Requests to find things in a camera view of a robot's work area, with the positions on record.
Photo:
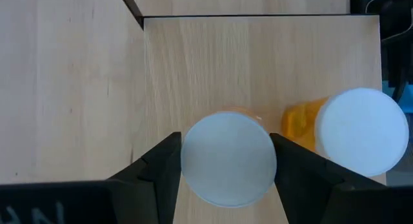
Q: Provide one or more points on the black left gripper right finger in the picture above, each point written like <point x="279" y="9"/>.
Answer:
<point x="322" y="198"/>

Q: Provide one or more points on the black aluminium table frame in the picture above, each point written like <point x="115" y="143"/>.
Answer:
<point x="356" y="3"/>

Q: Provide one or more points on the large orange medicine bottle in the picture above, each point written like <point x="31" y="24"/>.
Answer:
<point x="361" y="130"/>
<point x="229" y="159"/>

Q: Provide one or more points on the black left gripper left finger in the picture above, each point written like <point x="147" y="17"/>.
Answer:
<point x="145" y="191"/>

